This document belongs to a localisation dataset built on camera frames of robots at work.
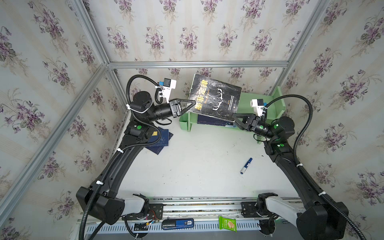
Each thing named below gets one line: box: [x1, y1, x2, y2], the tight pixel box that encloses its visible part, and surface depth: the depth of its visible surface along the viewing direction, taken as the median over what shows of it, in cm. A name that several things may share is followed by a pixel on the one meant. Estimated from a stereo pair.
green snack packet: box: [218, 216, 237, 233], surface depth 71 cm
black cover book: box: [188, 73, 242, 122], surface depth 59 cm
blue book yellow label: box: [146, 129, 169, 146], surface depth 102 cm
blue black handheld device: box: [161, 218, 195, 230], surface depth 69 cm
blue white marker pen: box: [240, 157, 253, 175], surface depth 90 cm
